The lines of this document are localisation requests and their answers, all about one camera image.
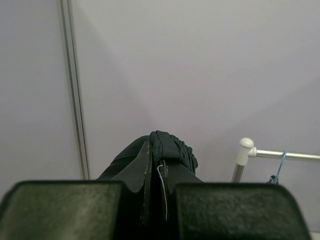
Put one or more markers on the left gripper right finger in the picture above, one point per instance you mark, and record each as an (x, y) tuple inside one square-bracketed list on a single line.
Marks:
[(196, 210)]

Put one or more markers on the black shorts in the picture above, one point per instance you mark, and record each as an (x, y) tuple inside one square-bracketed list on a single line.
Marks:
[(164, 146)]

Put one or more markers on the blue wire hanger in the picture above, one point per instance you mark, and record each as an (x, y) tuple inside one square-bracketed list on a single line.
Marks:
[(274, 179)]

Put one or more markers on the aluminium corner frame post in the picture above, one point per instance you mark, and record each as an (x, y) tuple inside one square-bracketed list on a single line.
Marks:
[(73, 77)]

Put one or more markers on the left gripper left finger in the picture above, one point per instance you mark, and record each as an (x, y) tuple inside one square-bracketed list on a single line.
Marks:
[(116, 209)]

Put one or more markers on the metal clothes rack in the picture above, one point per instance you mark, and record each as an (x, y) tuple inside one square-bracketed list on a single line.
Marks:
[(247, 149)]

